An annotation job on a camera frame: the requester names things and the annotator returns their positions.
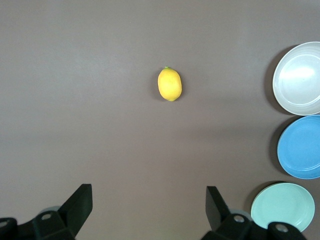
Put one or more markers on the yellow lemon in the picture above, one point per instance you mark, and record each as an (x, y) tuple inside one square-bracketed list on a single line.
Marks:
[(170, 83)]

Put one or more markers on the beige round plate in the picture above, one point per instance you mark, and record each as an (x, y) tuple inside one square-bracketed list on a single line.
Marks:
[(300, 82)]

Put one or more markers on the light green round plate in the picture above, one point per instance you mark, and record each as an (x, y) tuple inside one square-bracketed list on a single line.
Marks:
[(282, 205)]

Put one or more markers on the blue round plate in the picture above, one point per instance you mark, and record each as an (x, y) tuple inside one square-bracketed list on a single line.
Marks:
[(302, 147)]

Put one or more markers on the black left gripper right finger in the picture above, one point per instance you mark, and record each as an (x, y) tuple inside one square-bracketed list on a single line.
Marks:
[(217, 212)]

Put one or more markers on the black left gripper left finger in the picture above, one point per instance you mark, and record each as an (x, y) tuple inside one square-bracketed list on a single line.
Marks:
[(75, 212)]

